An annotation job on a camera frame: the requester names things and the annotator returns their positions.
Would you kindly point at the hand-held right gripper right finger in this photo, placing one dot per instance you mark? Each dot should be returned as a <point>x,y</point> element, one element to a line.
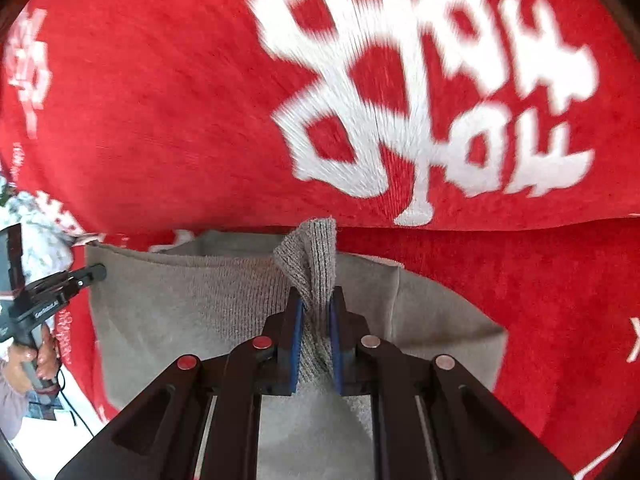
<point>334,355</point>

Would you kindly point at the dark flat object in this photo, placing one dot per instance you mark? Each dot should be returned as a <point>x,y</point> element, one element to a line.
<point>42,405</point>

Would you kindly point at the grey knit sweater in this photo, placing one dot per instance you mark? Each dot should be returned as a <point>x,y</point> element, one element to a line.
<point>200,300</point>

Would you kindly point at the white floral cloth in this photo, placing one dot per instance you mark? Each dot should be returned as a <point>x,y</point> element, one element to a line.
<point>40,240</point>

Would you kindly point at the red blanket with white print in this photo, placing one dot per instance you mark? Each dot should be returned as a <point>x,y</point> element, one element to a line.
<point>150,85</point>

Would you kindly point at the person's left forearm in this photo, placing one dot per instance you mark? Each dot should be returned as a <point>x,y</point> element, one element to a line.
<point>10,405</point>

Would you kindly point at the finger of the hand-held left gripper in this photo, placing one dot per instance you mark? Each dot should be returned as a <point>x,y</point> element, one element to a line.
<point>90,274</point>

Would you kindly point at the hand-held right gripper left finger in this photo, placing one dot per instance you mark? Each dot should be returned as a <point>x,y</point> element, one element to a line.
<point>299,355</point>

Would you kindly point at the person's left hand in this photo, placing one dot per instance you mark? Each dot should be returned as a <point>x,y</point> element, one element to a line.
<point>47,360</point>

